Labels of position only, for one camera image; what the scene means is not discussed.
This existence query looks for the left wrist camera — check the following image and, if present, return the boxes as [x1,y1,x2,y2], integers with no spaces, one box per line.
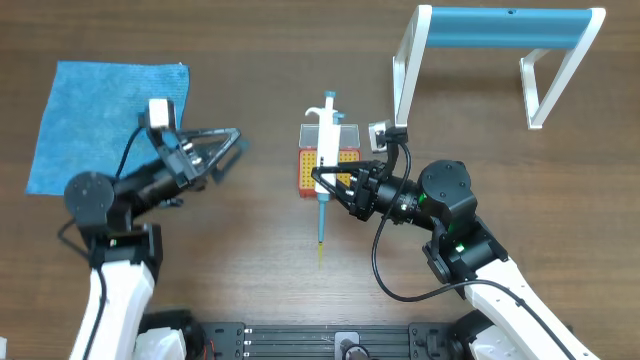
[148,98,176,130]

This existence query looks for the red and yellow tip box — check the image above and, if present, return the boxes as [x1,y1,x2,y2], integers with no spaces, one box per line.
[298,123,361,199]

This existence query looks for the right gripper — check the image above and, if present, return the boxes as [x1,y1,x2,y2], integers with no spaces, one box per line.
[310,159,386,222]

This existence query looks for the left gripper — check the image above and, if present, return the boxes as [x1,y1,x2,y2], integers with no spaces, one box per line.
[159,127,242,190]

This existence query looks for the white and blue stand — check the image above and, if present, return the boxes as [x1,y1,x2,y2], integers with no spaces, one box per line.
[392,4,607,131]

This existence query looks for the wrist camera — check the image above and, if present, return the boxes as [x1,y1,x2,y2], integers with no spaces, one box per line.
[148,98,176,130]
[368,119,397,154]

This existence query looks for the blue cloth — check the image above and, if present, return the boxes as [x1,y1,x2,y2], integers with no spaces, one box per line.
[24,60,191,197]

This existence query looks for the white pipette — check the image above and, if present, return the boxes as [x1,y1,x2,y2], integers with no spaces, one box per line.
[304,90,347,271]

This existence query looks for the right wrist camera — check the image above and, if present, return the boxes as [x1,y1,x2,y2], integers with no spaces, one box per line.
[368,119,397,154]

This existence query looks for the black cable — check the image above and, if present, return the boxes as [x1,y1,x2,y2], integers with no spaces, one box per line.
[57,119,149,360]
[370,142,569,360]

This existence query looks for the mounting rail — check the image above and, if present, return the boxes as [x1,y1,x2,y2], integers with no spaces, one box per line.
[199,322,466,360]

